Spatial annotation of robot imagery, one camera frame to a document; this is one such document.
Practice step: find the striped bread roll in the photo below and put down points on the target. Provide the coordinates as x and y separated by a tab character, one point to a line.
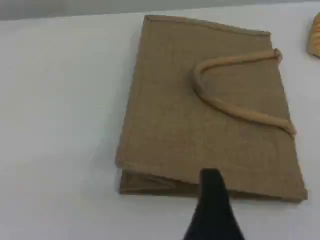
315	37

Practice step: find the brown jute bag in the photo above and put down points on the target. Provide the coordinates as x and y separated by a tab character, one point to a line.
175	112

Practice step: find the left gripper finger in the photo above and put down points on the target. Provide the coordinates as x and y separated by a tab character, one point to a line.
212	215

